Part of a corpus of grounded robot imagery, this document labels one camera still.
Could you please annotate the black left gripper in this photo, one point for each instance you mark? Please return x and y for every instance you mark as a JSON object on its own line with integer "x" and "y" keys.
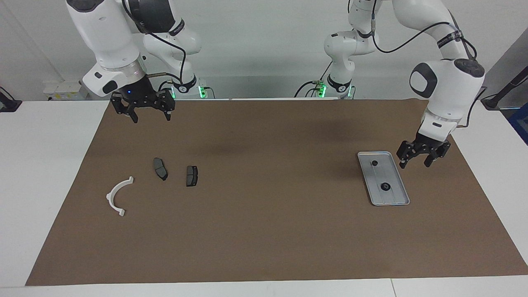
{"x": 427, "y": 146}

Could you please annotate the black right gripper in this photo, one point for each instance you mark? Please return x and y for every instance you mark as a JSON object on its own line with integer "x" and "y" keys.
{"x": 140, "y": 97}

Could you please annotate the large black bearing gear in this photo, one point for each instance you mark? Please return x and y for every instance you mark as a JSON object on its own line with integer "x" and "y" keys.
{"x": 385, "y": 187}

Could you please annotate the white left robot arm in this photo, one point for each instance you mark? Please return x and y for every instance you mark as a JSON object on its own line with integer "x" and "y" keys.
{"x": 449, "y": 90}

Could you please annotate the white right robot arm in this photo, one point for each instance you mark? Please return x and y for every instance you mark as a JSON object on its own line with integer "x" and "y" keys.
{"x": 103, "y": 33}

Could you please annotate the silver metal tray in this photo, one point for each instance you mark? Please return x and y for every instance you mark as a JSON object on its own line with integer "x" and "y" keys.
{"x": 392, "y": 194}

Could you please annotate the elongated dark brake pad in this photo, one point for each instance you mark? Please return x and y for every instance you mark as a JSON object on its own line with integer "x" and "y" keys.
{"x": 160, "y": 169}

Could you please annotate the white power box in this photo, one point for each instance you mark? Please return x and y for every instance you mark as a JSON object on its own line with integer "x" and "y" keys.
{"x": 62, "y": 88}

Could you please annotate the black stand with clamp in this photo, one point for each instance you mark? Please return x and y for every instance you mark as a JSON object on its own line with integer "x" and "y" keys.
{"x": 493, "y": 102}

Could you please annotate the rectangular dark brake pad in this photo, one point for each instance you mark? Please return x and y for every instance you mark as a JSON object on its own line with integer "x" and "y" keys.
{"x": 191, "y": 176}

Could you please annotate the blue box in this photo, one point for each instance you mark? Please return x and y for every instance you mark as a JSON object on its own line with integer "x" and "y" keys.
{"x": 520, "y": 123}

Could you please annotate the black table clamp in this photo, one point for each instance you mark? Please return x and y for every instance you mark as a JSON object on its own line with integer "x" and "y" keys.
{"x": 8, "y": 105}

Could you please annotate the brown table mat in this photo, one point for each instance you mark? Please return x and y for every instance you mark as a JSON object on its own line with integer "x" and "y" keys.
{"x": 264, "y": 227}

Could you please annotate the white curved plastic bracket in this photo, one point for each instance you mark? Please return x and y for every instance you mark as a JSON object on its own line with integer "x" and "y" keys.
{"x": 112, "y": 194}

